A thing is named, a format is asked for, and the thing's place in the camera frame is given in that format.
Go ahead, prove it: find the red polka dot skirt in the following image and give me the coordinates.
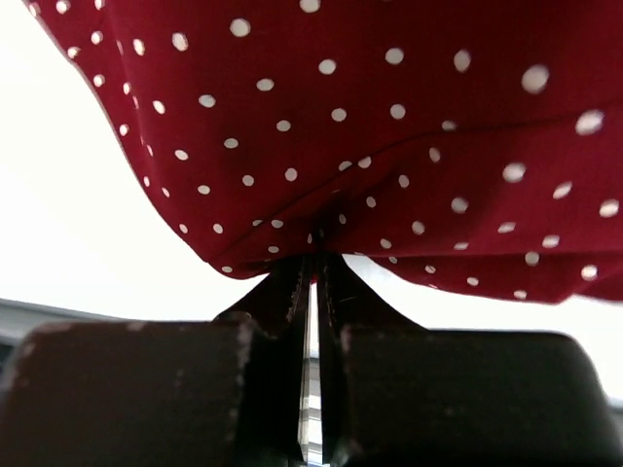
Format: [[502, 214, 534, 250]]
[[27, 1, 622, 304]]

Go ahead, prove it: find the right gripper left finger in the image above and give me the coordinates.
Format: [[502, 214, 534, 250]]
[[1, 256, 312, 467]]

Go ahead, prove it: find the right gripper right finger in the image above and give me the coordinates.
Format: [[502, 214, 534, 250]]
[[316, 254, 622, 466]]

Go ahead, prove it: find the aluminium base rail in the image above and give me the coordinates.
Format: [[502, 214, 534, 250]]
[[0, 297, 623, 463]]

